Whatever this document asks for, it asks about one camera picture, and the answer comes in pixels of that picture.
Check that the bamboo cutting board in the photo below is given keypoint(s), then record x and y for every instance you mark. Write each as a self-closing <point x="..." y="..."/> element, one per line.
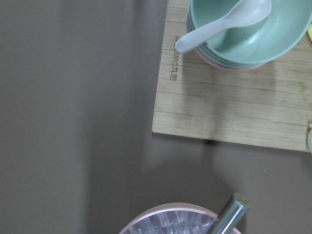
<point x="269" y="106"/>

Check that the metal scoop handle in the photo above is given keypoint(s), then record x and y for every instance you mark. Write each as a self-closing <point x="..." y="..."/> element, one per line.
<point x="231" y="214"/>

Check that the white plastic spoon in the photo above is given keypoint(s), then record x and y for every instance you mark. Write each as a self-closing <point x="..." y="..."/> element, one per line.
<point x="244" y="13"/>

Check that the green stacked bowl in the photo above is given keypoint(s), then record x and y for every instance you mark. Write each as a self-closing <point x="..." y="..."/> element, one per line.
<point x="255" y="45"/>

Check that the pink stacked bowl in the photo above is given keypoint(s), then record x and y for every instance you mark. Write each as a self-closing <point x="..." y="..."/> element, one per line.
<point x="218" y="66"/>

